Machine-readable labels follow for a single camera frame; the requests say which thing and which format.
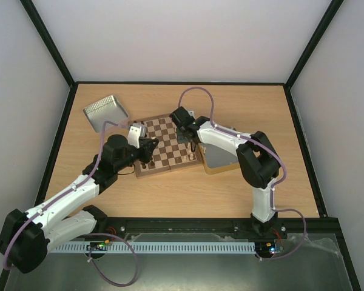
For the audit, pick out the gold tin box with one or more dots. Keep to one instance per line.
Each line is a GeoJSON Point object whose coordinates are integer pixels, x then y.
{"type": "Point", "coordinates": [217, 160]}

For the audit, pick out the black enclosure frame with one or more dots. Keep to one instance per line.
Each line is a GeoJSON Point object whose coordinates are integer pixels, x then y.
{"type": "Point", "coordinates": [48, 42]}

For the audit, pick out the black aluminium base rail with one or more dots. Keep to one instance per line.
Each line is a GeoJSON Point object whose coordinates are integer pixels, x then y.
{"type": "Point", "coordinates": [182, 225]}

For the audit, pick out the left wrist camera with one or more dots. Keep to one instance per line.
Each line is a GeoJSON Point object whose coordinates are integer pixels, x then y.
{"type": "Point", "coordinates": [136, 131]}

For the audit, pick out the row of dark chess pieces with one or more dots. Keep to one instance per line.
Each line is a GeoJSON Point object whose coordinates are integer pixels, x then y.
{"type": "Point", "coordinates": [143, 165]}

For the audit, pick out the wooden chess board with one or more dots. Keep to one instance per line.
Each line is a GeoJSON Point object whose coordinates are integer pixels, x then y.
{"type": "Point", "coordinates": [168, 155]}

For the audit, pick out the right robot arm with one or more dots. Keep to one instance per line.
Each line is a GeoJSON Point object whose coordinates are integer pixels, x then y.
{"type": "Point", "coordinates": [256, 157]}

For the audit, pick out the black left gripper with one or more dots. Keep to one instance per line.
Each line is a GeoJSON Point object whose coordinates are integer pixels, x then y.
{"type": "Point", "coordinates": [144, 143]}

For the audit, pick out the silver embossed tin lid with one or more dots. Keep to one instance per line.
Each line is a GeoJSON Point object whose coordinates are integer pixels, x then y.
{"type": "Point", "coordinates": [106, 109]}

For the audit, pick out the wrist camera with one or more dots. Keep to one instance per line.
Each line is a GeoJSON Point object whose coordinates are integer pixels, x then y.
{"type": "Point", "coordinates": [136, 131]}
{"type": "Point", "coordinates": [182, 116]}

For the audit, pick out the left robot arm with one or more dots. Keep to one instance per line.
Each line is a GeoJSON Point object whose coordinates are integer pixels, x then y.
{"type": "Point", "coordinates": [114, 155]}

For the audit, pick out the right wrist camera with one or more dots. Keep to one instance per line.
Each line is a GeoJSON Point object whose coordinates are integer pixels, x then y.
{"type": "Point", "coordinates": [182, 116]}

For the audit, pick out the light blue cable duct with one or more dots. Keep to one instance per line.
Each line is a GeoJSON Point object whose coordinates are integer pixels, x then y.
{"type": "Point", "coordinates": [158, 247]}

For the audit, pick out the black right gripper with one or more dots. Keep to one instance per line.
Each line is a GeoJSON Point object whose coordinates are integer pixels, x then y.
{"type": "Point", "coordinates": [185, 135]}

